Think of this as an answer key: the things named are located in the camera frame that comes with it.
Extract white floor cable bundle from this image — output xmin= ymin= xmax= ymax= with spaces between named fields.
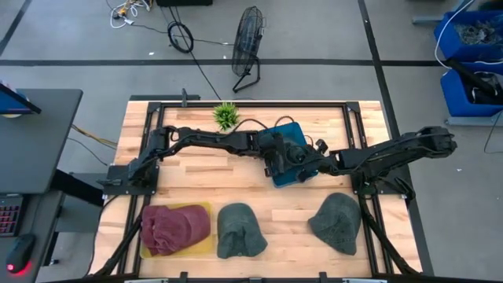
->
xmin=108 ymin=0 xmax=152 ymax=29

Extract black coiled cable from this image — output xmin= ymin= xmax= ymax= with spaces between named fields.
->
xmin=167 ymin=21 xmax=195 ymax=54

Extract teal plastic tray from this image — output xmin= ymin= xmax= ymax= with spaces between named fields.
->
xmin=259 ymin=121 xmax=320 ymax=189

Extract black computer case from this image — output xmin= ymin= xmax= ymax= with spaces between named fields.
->
xmin=156 ymin=0 xmax=214 ymax=7

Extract green plant in white pot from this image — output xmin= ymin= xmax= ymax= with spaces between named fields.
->
xmin=212 ymin=101 xmax=240 ymax=132

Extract maroon cap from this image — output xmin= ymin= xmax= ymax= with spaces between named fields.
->
xmin=140 ymin=204 xmax=212 ymax=257

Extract black side desk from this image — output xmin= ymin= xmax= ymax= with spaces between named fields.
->
xmin=0 ymin=88 xmax=83 ymax=196

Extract blue storage bin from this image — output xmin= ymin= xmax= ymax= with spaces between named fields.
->
xmin=434 ymin=10 xmax=503 ymax=63
xmin=439 ymin=62 xmax=503 ymax=118

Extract black computer mouse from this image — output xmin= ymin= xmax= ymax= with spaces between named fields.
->
xmin=6 ymin=233 xmax=36 ymax=275

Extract black keyboard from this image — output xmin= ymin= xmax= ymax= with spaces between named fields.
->
xmin=0 ymin=195 xmax=24 ymax=237

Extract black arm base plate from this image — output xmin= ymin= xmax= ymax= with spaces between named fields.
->
xmin=102 ymin=164 xmax=160 ymax=197
xmin=351 ymin=167 xmax=408 ymax=197

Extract blue screen monitor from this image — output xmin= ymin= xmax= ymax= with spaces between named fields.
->
xmin=0 ymin=81 xmax=42 ymax=116

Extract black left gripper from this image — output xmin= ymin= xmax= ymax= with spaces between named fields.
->
xmin=257 ymin=131 xmax=302 ymax=178

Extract grey metal parts pile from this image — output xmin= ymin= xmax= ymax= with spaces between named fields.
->
xmin=453 ymin=21 xmax=503 ymax=45

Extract black floor fan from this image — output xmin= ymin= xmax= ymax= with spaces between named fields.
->
xmin=230 ymin=6 xmax=265 ymax=94

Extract yellow floor cables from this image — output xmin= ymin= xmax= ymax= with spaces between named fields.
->
xmin=70 ymin=123 xmax=119 ymax=149

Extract dark green cap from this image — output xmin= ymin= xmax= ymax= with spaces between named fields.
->
xmin=216 ymin=202 xmax=269 ymax=259

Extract black table frame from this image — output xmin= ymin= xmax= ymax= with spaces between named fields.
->
xmin=117 ymin=101 xmax=398 ymax=276

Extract black floor cable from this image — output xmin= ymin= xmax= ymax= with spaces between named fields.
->
xmin=168 ymin=6 xmax=223 ymax=101

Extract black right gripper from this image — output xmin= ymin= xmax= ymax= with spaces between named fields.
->
xmin=297 ymin=146 xmax=337 ymax=184

